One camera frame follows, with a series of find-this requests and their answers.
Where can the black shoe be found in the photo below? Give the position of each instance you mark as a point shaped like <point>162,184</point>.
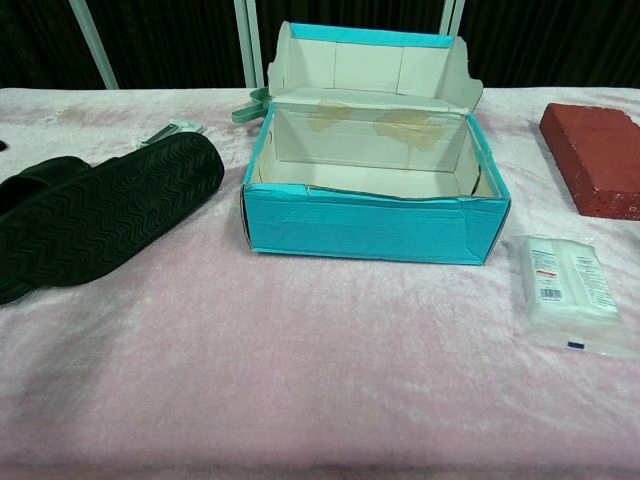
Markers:
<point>110,210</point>
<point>35,175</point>

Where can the teal cardboard shoe box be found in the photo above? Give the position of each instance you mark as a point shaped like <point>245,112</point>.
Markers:
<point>360,230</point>

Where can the pink plush table cloth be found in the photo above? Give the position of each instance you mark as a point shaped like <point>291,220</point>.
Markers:
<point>300,375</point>

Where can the green plastic scoop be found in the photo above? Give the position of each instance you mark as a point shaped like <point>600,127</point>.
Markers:
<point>247,114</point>

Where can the white folding phone stand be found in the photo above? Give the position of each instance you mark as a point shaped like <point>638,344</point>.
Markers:
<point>172,129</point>

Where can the white wet wipes packet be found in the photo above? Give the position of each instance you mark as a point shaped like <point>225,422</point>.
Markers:
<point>565,280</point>

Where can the red brick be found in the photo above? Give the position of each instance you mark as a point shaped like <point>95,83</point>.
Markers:
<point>595,155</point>

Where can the double white partition post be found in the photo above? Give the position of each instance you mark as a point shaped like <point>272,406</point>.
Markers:
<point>250,45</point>

